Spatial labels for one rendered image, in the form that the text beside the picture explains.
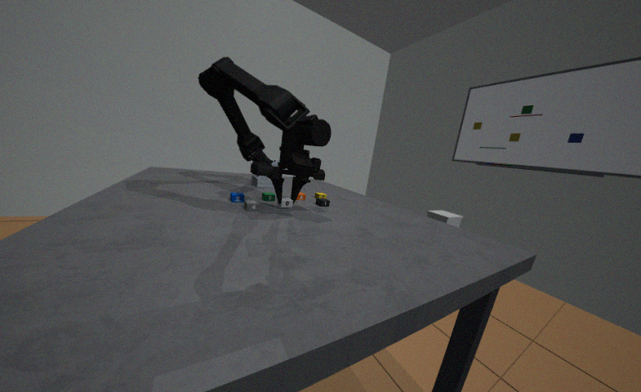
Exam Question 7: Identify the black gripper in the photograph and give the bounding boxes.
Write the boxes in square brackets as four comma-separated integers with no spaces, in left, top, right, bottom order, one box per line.
[250,142,325,203]

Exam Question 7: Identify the blue block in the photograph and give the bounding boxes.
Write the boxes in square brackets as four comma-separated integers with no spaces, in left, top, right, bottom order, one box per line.
[230,193,244,203]

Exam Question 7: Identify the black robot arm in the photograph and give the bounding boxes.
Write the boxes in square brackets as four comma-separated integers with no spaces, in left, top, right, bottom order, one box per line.
[198,56,332,178]

